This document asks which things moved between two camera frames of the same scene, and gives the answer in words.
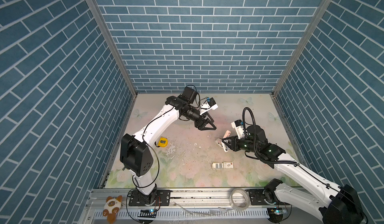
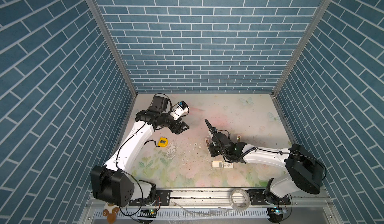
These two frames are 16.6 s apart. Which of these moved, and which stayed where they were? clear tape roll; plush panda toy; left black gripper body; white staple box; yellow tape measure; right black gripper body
Moved: left black gripper body; right black gripper body
Stayed: plush panda toy; white staple box; clear tape roll; yellow tape measure
